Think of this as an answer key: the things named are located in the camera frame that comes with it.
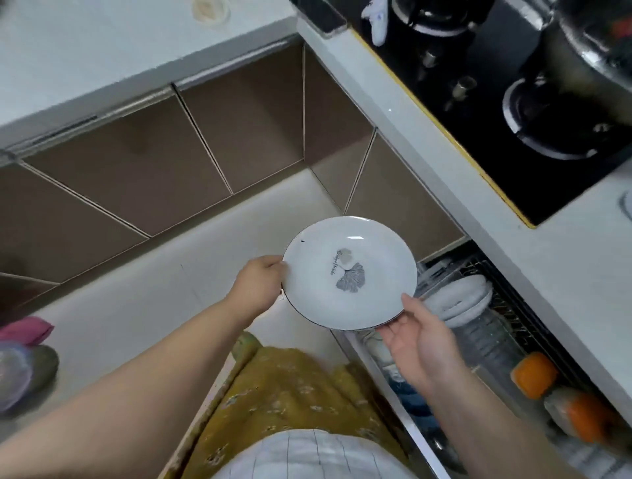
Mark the steel bowl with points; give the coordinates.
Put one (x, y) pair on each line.
(444, 451)

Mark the blue bowl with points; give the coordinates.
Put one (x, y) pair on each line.
(407, 395)
(419, 414)

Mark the orange capped bottle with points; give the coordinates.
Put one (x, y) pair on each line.
(534, 375)
(587, 417)

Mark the brown pull-out drawer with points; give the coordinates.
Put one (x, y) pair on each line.
(494, 345)

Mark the row of brown cabinet doors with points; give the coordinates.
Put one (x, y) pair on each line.
(148, 163)

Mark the pink cloth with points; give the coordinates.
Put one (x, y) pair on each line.
(24, 329)

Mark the person's left hand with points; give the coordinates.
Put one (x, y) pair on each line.
(254, 291)

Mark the small lined trash bin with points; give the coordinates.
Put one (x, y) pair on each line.
(20, 377)

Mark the black gas stove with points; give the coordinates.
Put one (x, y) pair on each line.
(494, 163)

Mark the black smartphone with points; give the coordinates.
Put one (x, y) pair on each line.
(321, 15)

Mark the person's right hand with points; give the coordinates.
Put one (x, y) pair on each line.
(429, 350)

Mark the white plastic lighter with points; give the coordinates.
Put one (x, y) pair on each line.
(377, 22)

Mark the yellow floral skirt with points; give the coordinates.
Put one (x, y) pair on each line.
(286, 390)

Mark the green slipper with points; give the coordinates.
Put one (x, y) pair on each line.
(246, 345)

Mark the small round stained dish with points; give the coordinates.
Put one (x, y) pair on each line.
(210, 11)

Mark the white striped shirt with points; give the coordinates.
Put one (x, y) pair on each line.
(311, 456)

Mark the person's left forearm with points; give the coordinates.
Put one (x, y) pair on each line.
(138, 395)

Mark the person's right forearm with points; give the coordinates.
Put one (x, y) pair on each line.
(494, 434)

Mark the steel cooking pot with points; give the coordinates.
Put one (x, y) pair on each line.
(592, 59)

